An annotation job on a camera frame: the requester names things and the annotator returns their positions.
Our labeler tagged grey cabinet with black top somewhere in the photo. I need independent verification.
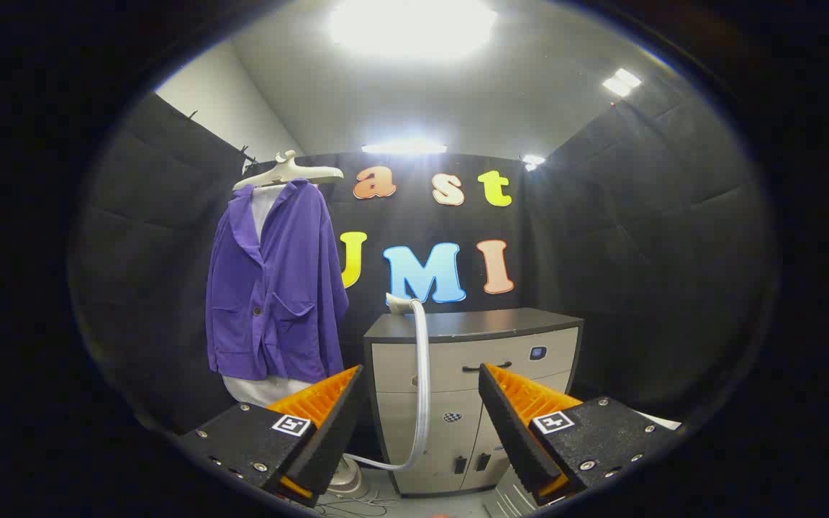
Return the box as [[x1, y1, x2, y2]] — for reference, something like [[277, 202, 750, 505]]
[[363, 308, 585, 499]]

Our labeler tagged purple corduroy jacket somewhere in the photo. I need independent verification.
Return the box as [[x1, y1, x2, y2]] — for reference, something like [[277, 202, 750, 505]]
[[205, 178, 350, 383]]

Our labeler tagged square ceiling light panel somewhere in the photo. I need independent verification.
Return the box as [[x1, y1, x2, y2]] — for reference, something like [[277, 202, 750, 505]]
[[602, 68, 642, 98]]

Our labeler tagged white garment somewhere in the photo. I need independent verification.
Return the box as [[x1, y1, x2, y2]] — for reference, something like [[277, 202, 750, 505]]
[[222, 186, 314, 408]]

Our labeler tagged long ceiling light strip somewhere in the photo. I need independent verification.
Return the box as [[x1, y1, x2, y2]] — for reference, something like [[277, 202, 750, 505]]
[[362, 140, 448, 155]]

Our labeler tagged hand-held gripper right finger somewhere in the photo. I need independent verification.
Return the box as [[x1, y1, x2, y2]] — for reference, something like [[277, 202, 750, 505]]
[[478, 363, 681, 507]]

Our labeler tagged white clothes hanger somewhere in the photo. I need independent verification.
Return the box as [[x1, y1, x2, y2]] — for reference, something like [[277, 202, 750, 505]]
[[232, 150, 345, 192]]

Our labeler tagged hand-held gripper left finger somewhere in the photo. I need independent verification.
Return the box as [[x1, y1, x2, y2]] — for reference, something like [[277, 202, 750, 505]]
[[178, 364, 366, 509]]

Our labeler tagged large round ceiling light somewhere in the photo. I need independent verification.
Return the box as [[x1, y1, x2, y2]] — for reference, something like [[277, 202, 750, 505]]
[[328, 0, 498, 62]]

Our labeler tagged white garment steamer base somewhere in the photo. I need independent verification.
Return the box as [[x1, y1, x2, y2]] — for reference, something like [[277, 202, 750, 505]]
[[325, 460, 371, 499]]

